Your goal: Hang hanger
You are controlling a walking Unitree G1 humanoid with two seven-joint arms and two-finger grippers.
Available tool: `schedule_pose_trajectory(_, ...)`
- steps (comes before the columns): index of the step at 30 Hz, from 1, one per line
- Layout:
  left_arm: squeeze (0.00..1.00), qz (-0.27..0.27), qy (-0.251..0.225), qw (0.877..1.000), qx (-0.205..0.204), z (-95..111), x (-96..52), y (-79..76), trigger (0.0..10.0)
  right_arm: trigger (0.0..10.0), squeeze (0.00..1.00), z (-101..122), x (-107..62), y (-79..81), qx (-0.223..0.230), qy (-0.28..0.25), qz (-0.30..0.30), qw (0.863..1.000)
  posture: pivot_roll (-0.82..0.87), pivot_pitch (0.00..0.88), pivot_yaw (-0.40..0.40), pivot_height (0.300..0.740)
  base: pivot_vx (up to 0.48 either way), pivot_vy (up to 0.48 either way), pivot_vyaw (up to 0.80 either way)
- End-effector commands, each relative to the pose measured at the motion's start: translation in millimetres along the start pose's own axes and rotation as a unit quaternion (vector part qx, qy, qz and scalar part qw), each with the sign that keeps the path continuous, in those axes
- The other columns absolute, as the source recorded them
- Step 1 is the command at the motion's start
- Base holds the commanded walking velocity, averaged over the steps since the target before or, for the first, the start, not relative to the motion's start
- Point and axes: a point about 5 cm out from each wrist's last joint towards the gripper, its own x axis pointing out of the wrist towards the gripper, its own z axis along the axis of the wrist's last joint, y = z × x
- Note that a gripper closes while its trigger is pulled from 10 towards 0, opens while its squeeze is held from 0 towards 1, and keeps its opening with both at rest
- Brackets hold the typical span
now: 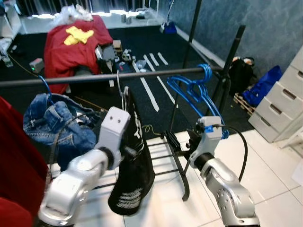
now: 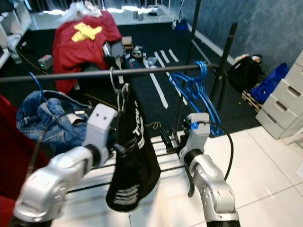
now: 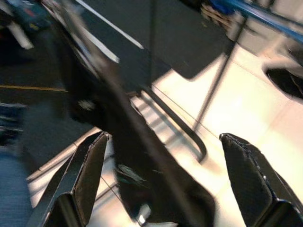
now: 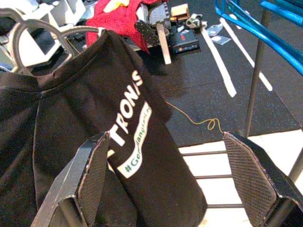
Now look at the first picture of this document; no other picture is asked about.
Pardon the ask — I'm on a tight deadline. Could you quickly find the silver metal garment hook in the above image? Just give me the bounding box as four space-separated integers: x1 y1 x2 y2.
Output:
116 70 131 112

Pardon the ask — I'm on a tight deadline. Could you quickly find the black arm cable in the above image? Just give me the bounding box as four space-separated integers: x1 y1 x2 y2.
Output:
219 124 249 183
47 111 102 178

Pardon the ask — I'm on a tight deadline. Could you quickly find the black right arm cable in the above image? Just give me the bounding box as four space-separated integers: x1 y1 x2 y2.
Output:
219 124 249 183

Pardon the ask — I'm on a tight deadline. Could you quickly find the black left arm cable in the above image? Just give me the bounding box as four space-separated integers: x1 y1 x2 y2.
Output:
47 111 102 178

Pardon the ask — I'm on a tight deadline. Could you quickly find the white crumpled cloth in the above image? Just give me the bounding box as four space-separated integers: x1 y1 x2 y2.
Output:
52 5 94 26

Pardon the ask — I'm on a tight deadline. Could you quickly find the yellow cloth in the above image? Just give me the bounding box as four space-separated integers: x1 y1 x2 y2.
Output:
63 26 94 46

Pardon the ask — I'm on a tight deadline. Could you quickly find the black metal clothes rack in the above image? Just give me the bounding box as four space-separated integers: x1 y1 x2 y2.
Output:
0 0 248 201

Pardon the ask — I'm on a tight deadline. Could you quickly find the blue denim jacket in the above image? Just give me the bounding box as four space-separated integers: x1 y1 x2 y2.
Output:
23 92 104 167

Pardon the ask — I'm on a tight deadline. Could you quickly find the red cloth cover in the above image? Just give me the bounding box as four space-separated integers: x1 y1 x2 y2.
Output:
44 14 114 94

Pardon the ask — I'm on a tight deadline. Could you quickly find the black floor carpet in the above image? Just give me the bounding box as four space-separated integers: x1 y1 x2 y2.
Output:
0 24 258 142

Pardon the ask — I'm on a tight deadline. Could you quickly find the white shelf unit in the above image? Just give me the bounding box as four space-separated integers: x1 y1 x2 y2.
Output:
0 0 23 67

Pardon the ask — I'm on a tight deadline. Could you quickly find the small grey box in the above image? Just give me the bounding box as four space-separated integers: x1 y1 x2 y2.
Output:
29 58 45 74

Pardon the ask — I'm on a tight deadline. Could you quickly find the white drawer cabinet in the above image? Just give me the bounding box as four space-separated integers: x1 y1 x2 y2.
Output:
248 47 303 143

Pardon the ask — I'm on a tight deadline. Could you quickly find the small blue appliance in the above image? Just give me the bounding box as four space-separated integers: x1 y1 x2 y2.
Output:
160 21 177 34

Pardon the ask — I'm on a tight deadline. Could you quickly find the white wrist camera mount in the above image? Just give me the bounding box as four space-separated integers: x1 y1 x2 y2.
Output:
196 116 224 159
96 106 131 153

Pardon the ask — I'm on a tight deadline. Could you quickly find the black garment with white print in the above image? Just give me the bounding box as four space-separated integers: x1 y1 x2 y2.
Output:
108 87 156 216

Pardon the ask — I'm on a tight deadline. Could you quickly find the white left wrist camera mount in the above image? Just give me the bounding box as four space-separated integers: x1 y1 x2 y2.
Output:
96 106 131 153

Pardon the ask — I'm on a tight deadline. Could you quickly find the wooden pallet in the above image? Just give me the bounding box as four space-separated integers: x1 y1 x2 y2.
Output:
233 92 258 116

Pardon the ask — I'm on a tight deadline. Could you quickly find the black bag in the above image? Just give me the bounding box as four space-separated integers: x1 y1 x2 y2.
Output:
229 57 256 95

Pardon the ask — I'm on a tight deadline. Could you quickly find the blue bag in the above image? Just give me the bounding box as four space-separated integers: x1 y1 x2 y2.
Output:
243 65 284 107

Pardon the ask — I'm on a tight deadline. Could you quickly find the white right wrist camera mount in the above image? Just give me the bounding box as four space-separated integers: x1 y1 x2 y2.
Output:
196 116 224 159

